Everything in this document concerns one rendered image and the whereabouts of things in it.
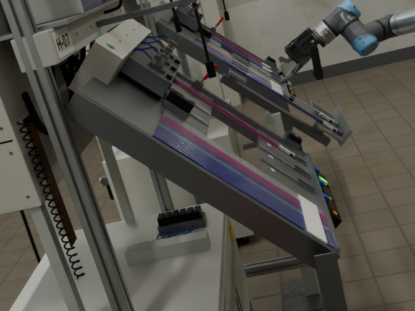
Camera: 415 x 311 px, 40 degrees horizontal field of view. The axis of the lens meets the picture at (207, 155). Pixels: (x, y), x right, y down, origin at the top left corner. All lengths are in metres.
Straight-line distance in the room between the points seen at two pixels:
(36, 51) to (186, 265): 0.80
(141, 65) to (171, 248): 0.57
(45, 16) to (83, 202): 0.43
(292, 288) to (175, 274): 1.01
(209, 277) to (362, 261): 1.22
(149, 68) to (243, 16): 4.30
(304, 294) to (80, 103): 1.56
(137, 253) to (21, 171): 0.56
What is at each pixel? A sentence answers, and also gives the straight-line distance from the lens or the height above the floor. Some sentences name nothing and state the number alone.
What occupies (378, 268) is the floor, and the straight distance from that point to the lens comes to 2.67.
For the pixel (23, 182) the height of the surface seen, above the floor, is 1.07.
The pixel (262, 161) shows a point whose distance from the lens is 1.66.
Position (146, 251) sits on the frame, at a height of 0.66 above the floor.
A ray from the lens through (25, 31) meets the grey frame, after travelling 1.24.
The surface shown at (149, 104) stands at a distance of 1.51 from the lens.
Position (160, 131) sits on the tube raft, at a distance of 1.34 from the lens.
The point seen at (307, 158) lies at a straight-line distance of 1.95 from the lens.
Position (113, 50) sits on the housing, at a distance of 1.46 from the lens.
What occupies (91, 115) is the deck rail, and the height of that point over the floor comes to 1.18.
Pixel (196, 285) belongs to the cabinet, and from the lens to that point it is 1.61.
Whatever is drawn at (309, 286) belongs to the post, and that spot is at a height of 0.06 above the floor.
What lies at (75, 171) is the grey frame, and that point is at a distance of 1.29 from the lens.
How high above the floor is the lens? 1.44
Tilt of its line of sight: 19 degrees down
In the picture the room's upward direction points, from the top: 15 degrees counter-clockwise
